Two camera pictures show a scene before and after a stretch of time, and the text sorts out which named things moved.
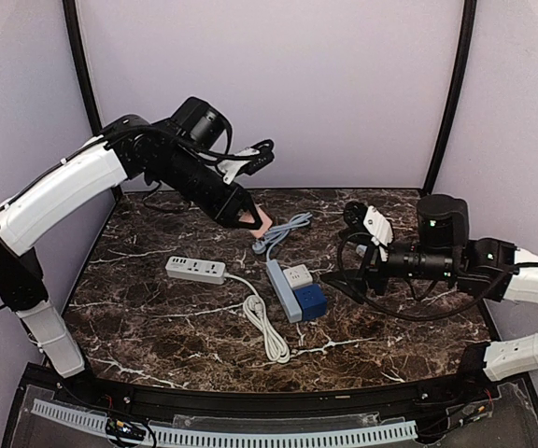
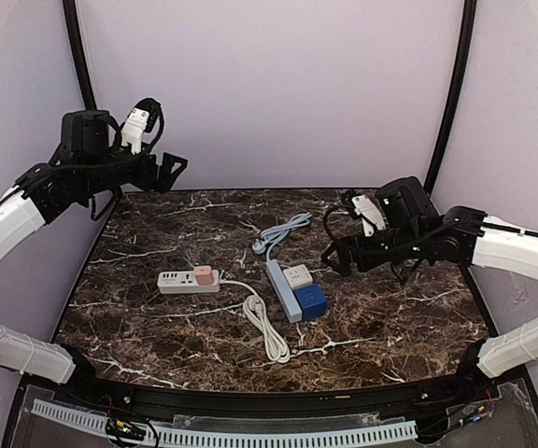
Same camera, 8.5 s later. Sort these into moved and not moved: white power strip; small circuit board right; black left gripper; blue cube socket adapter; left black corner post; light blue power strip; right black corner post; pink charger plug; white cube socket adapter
Moved: pink charger plug; black left gripper; white power strip
Not moved: light blue power strip; right black corner post; small circuit board right; white cube socket adapter; blue cube socket adapter; left black corner post
